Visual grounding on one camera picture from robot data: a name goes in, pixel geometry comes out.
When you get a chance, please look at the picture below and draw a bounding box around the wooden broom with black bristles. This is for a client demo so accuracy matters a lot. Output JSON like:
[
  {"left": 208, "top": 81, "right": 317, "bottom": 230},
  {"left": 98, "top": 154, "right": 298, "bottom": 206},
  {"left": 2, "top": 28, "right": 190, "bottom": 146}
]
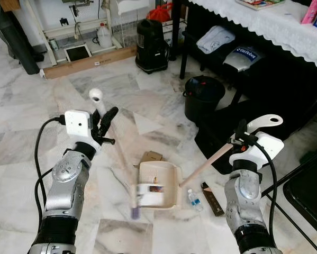
[{"left": 88, "top": 88, "right": 144, "bottom": 220}]

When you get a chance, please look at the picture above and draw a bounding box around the cream dustpan with wooden handle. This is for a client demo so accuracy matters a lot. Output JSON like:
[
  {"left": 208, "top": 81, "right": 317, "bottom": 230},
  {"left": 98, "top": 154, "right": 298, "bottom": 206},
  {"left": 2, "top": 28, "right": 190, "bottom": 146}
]
[{"left": 136, "top": 115, "right": 284, "bottom": 208}]

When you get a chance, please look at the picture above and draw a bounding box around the white trash box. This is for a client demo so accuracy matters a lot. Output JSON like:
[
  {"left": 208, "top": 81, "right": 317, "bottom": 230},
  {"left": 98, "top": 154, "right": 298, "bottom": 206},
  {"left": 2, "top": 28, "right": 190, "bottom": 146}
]
[{"left": 137, "top": 183, "right": 167, "bottom": 206}]

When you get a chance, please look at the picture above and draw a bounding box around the black cloth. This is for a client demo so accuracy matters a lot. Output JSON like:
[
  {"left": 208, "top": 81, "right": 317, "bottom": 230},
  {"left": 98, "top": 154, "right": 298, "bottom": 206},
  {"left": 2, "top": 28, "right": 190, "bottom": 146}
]
[{"left": 194, "top": 90, "right": 317, "bottom": 175}]

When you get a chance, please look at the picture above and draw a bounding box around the black lidded bucket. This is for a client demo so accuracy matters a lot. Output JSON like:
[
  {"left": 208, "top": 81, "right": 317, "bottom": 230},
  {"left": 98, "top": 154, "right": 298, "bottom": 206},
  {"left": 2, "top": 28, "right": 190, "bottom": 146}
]
[{"left": 183, "top": 76, "right": 227, "bottom": 123}]

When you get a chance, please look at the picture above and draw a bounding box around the brown cardboard piece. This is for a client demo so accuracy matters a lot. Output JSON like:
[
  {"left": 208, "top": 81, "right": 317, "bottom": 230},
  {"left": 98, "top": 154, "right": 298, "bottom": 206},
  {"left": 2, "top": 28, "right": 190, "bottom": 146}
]
[{"left": 142, "top": 151, "right": 165, "bottom": 162}]

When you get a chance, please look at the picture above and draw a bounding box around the long brown cardboard box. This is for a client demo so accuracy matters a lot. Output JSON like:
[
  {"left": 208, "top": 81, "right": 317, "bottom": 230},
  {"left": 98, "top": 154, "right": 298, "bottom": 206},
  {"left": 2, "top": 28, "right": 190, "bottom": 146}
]
[{"left": 42, "top": 45, "right": 138, "bottom": 80}]

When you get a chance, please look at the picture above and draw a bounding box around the dark brown slim box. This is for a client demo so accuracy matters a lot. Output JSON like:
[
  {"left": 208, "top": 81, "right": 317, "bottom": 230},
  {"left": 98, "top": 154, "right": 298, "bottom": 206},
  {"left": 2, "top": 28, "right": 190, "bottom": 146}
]
[{"left": 201, "top": 182, "right": 225, "bottom": 217}]

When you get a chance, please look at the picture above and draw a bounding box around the silver bag with blue label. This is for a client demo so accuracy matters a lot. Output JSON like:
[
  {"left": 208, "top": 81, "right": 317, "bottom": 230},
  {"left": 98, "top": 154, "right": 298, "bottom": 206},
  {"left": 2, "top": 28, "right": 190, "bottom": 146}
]
[{"left": 223, "top": 45, "right": 265, "bottom": 72}]

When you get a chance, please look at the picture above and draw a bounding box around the white framed tablet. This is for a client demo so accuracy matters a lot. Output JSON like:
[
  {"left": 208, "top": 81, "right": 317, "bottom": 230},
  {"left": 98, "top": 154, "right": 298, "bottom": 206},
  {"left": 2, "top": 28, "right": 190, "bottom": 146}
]
[{"left": 65, "top": 43, "right": 92, "bottom": 63}]

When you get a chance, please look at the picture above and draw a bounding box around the small clear water bottle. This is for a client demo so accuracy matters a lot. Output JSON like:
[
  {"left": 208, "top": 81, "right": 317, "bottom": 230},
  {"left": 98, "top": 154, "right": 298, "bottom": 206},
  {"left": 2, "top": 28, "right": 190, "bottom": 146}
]
[{"left": 187, "top": 189, "right": 204, "bottom": 213}]

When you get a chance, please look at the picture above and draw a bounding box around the white plastic jug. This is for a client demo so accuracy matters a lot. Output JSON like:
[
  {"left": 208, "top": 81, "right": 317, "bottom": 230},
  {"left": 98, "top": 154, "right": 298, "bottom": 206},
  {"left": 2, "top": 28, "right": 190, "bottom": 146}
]
[{"left": 96, "top": 22, "right": 113, "bottom": 49}]

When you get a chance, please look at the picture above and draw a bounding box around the black folding chair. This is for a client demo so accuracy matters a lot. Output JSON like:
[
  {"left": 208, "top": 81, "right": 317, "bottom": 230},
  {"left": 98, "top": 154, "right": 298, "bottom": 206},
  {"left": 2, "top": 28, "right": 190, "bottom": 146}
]
[{"left": 264, "top": 143, "right": 317, "bottom": 241}]

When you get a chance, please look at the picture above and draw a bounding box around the white folded bag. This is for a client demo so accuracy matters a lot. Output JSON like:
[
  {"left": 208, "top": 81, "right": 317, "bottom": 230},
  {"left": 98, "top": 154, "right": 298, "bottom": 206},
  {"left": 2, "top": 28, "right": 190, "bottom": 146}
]
[{"left": 196, "top": 25, "right": 237, "bottom": 55}]

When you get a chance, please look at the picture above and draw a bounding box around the white storage rack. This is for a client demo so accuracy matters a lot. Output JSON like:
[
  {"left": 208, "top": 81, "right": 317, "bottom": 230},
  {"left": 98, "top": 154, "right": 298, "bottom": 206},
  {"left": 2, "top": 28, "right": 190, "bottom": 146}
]
[{"left": 21, "top": 0, "right": 117, "bottom": 67}]

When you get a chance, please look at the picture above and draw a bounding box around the table with white lace cloth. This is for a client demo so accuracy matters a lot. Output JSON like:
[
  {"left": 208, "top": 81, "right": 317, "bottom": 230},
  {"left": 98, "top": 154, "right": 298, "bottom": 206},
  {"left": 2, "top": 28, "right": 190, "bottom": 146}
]
[{"left": 171, "top": 0, "right": 317, "bottom": 128}]

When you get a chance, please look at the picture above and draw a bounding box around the black leaning case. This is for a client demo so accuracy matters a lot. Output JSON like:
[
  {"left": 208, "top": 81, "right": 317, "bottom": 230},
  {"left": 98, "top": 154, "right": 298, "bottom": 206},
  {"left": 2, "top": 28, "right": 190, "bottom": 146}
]
[{"left": 0, "top": 0, "right": 42, "bottom": 75}]

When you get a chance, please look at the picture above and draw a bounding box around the red bag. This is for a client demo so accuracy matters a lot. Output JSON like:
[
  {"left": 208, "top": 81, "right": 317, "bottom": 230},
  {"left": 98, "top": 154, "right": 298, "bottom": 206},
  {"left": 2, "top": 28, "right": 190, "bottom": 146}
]
[{"left": 147, "top": 3, "right": 174, "bottom": 23}]

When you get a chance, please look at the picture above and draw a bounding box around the colourful book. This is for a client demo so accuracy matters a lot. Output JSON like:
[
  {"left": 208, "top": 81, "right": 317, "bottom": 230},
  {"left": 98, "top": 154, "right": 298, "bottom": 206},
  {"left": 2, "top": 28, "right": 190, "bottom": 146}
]
[{"left": 235, "top": 0, "right": 286, "bottom": 11}]

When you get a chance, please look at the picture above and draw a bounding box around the pink package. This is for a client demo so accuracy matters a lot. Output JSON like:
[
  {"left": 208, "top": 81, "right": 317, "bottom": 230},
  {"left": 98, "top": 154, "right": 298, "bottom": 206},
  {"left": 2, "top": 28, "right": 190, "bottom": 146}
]
[{"left": 301, "top": 0, "right": 317, "bottom": 25}]

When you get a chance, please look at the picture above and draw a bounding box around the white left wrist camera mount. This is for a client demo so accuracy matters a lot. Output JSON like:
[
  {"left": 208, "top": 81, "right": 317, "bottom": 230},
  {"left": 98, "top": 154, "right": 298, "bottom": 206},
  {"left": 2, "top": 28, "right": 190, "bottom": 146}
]
[{"left": 65, "top": 110, "right": 93, "bottom": 140}]

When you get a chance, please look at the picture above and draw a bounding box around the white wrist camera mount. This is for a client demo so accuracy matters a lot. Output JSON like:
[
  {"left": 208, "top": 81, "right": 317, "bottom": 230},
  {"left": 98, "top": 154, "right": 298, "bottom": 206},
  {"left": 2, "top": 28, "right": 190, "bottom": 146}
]
[
  {"left": 230, "top": 132, "right": 285, "bottom": 168},
  {"left": 65, "top": 110, "right": 93, "bottom": 140}
]

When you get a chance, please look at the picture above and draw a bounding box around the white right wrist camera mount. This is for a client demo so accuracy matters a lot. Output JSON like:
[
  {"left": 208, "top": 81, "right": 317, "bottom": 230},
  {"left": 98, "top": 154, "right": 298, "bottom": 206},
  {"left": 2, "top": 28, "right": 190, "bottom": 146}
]
[{"left": 230, "top": 132, "right": 285, "bottom": 168}]

